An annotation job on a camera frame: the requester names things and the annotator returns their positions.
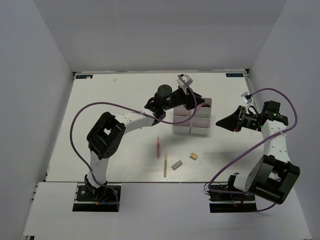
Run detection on aluminium table edge rail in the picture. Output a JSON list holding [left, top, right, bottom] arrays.
[[243, 69, 257, 108]]

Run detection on white left organizer tray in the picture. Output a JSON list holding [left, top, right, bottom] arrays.
[[172, 106, 192, 134]]

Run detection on right blue table label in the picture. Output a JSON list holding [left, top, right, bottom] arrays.
[[225, 72, 244, 78]]

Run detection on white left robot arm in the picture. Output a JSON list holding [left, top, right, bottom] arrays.
[[84, 84, 205, 200]]

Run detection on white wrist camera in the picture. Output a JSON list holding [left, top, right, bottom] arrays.
[[241, 92, 253, 105], [176, 74, 193, 93]]

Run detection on white right organizer tray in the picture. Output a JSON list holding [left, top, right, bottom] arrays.
[[190, 97, 212, 136]]

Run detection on blue table label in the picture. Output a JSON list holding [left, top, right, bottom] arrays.
[[225, 72, 244, 78], [75, 74, 93, 79]]

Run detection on left blue table label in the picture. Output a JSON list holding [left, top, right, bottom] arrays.
[[75, 74, 93, 79]]

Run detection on yellow pen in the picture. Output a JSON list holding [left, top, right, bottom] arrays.
[[163, 153, 168, 178]]

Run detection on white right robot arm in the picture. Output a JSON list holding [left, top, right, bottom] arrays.
[[216, 100, 300, 205]]

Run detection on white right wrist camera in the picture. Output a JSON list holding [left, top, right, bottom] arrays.
[[241, 92, 253, 105]]

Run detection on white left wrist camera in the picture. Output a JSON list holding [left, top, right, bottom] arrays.
[[176, 74, 193, 93]]

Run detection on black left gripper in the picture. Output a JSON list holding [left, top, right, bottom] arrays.
[[163, 86, 206, 111]]

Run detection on grey eraser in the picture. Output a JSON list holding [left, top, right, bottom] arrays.
[[171, 160, 183, 171]]

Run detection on white organizer tray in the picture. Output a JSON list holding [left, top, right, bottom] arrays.
[[190, 97, 212, 136], [172, 106, 192, 134]]

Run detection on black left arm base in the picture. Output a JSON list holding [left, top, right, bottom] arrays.
[[72, 184, 119, 213]]

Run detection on orange pink pen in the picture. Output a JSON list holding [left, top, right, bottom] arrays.
[[156, 136, 160, 159]]

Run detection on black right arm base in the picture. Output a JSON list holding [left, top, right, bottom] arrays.
[[203, 182, 258, 214]]

